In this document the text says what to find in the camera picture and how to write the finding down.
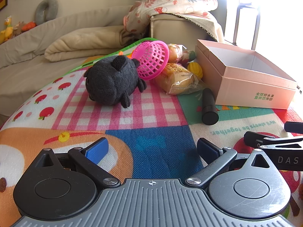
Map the floral quilt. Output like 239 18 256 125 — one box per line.
123 0 224 40

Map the beige woven cloth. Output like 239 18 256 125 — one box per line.
174 11 224 42

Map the red and green toy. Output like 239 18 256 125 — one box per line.
183 50 197 64

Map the grey neck pillow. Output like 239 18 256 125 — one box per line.
35 0 59 24

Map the bread packet with orange label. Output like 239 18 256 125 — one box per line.
155 63 206 96

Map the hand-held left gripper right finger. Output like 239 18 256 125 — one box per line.
186 138 273 190

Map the pink plastic basket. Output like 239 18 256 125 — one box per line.
131 41 169 80

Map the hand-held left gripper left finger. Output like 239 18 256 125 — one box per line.
35 137 121 189

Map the beige sofa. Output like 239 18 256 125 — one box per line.
0 5 225 123

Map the orange plush toy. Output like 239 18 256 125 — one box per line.
21 21 36 32

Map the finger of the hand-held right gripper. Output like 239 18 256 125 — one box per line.
285 121 303 133
244 131 303 147

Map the brown plush toy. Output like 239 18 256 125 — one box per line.
13 21 26 37

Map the yellow pastry snack packet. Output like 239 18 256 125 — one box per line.
168 44 187 63

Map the yellow duck plush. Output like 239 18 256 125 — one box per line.
0 15 14 43

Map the yellow toy corn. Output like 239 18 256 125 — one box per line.
187 62 203 79

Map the black cylinder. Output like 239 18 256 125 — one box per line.
202 88 219 125

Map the beige folded blanket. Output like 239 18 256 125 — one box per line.
45 25 152 63

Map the colourful printed play mat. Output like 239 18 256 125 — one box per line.
0 37 303 227

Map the black plush toy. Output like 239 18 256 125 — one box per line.
83 55 147 109

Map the pink cardboard box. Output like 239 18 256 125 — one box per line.
194 39 297 110

